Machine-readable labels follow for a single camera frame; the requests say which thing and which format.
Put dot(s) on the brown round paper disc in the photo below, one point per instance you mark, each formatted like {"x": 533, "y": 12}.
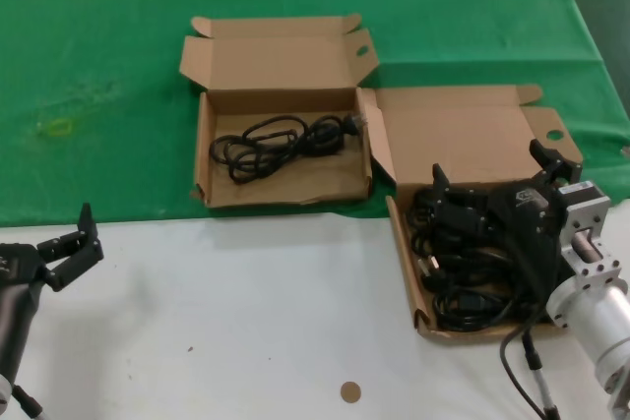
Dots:
{"x": 351, "y": 392}

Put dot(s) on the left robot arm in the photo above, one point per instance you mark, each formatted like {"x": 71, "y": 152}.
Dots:
{"x": 3, "y": 388}

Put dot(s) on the green table cloth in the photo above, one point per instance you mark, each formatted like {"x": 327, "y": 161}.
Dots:
{"x": 98, "y": 46}

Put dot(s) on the cardboard box with round hole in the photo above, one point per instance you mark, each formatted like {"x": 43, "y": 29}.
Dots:
{"x": 458, "y": 130}

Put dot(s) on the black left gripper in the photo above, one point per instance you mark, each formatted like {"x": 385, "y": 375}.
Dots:
{"x": 17, "y": 282}

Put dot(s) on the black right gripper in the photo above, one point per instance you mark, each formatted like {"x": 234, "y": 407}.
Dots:
{"x": 531, "y": 223}

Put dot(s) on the cardboard box with oval hole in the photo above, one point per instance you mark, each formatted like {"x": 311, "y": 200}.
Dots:
{"x": 285, "y": 71}

